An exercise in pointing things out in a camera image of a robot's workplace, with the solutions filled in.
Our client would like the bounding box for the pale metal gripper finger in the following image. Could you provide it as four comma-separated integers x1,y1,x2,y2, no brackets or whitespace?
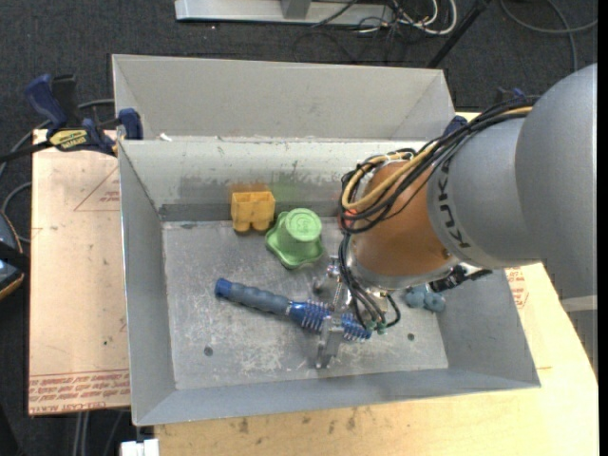
314,318,345,371
312,256,341,295

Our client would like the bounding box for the green plastic cup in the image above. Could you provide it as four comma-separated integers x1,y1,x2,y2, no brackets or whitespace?
264,207,326,271

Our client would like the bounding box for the blue-grey lumpy toy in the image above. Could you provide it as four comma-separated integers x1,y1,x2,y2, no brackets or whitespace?
404,286,447,313

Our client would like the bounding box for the grey metal bin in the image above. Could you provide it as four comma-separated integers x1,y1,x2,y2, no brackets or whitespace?
111,53,542,428

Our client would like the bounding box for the yellow toy block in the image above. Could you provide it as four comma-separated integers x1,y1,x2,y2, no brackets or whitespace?
230,189,277,235

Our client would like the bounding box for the blue ribbed tool, grey-blue handle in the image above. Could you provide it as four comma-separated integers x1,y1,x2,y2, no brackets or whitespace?
214,276,374,344

